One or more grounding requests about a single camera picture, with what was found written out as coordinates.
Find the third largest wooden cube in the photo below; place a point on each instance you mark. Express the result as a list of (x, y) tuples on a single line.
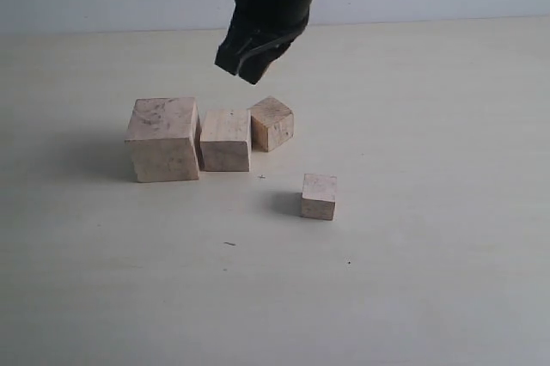
[(272, 124)]

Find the second largest wooden cube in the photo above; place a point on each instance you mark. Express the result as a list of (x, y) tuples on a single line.
[(225, 140)]

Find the smallest wooden cube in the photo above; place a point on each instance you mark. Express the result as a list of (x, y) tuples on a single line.
[(318, 198)]

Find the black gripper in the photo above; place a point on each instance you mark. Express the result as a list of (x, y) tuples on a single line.
[(271, 25)]

